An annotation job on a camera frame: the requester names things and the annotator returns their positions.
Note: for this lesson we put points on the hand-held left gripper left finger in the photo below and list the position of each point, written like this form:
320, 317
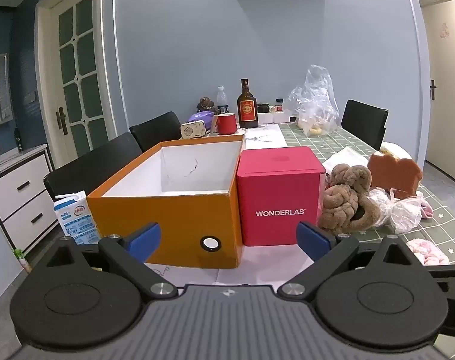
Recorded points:
143, 238

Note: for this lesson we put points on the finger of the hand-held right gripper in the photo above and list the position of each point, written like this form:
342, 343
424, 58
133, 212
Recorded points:
450, 273

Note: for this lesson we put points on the small spice jar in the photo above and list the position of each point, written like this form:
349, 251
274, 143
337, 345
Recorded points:
279, 105

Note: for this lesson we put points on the black small jar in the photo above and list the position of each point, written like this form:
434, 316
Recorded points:
263, 108

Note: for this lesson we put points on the reddish brown toast plush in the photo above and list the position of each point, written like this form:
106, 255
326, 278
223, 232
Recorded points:
396, 174

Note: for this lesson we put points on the dark bottle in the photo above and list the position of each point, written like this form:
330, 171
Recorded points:
18, 140

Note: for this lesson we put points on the purple item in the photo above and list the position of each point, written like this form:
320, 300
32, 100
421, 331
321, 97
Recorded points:
201, 115

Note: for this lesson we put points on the pink soft toy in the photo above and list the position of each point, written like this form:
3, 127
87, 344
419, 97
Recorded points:
428, 210

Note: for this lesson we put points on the red mug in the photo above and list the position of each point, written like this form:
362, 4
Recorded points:
226, 123

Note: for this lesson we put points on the clear plastic bag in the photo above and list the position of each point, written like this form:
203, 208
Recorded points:
313, 97

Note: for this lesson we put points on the brown curly plush toy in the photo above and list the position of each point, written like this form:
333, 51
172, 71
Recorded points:
343, 202

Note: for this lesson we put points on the plastic wrapped pink item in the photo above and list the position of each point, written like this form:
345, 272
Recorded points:
399, 210

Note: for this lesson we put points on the brown figurine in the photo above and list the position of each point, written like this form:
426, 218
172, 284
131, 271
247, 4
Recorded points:
205, 104

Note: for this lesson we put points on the clear water bottle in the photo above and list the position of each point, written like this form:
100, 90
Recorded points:
222, 99

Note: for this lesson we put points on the brown liquor bottle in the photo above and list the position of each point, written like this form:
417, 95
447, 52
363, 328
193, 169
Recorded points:
247, 112

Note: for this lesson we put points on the black dining chair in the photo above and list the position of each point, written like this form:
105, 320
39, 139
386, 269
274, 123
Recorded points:
364, 120
156, 129
88, 165

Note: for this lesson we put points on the beige room door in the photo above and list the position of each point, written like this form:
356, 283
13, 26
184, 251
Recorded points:
446, 82

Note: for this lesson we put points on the small green bottle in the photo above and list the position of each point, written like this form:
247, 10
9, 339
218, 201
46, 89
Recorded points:
22, 260

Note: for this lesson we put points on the orange cardboard box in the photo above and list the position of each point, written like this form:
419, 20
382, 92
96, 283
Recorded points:
167, 225

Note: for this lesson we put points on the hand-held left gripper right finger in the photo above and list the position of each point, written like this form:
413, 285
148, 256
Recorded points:
315, 238

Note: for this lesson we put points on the glass paned door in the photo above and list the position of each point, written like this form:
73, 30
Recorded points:
77, 75

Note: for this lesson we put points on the blue white milk carton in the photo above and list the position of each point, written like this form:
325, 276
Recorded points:
75, 217

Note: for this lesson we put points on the red square box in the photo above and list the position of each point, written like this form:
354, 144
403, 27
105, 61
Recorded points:
280, 195

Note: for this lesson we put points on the white drawer cabinet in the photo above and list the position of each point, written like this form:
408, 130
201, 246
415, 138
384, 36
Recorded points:
21, 195

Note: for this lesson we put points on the cream small radio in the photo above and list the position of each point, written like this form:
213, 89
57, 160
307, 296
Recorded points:
193, 130

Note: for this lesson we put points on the pink knitted item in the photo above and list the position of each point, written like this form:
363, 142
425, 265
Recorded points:
426, 251

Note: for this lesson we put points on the white tray box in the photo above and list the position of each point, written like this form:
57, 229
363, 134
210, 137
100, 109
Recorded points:
274, 118

